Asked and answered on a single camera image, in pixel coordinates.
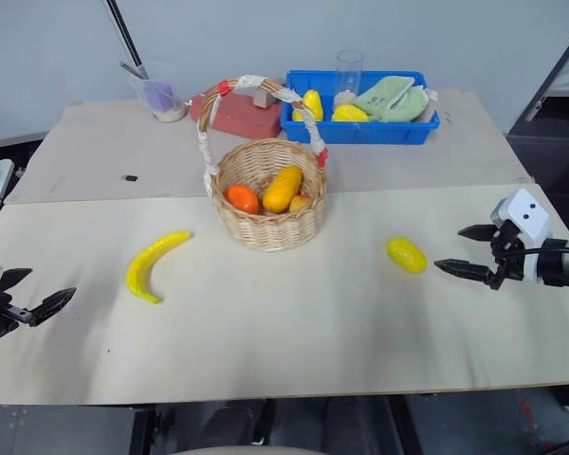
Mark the yellow toy banana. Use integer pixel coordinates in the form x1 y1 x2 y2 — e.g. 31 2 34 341
124 229 193 305

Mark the yellow-orange mango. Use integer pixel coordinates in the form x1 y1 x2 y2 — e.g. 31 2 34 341
262 165 304 214

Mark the blue plastic bin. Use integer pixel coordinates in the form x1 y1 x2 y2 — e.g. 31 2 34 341
280 69 442 146

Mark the black ribbed pole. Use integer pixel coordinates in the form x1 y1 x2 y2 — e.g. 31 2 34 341
103 0 150 80

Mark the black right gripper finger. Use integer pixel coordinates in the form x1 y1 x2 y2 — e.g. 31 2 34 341
457 224 498 243
433 257 499 285

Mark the yellow toy lemon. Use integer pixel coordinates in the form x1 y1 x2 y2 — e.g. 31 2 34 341
385 236 429 276

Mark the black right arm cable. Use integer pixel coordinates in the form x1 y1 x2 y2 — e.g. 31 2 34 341
505 245 569 261

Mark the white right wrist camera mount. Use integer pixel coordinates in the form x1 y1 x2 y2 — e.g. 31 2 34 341
489 187 552 286

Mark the purple object in cup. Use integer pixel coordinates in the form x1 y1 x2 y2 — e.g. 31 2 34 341
142 79 174 113

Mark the tall clear plastic cup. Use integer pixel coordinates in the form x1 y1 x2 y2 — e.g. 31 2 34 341
336 48 366 98

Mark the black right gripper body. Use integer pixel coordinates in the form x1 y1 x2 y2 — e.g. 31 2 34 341
485 220 527 292

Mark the orange tangerine toy fruit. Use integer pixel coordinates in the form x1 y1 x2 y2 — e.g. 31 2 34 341
224 184 261 215

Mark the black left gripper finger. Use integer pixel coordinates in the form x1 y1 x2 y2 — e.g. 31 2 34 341
0 267 33 294
26 286 78 328

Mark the yellow toy star fruit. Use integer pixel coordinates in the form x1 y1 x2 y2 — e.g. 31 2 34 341
291 89 325 122
331 103 372 124

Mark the dark table frame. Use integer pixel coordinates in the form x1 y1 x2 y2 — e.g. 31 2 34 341
0 388 569 455

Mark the wicker basket with taped handle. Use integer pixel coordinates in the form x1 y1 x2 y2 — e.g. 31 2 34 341
194 74 330 253

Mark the clear measuring cup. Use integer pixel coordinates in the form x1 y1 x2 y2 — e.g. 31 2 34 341
127 61 193 124

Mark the green cloth pouch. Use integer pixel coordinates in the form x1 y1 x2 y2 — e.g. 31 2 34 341
352 75 431 124

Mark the dark metal stand frame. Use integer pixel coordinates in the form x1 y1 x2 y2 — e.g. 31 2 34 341
504 12 569 139

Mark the red brick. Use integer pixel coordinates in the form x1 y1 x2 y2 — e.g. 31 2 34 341
189 91 286 140

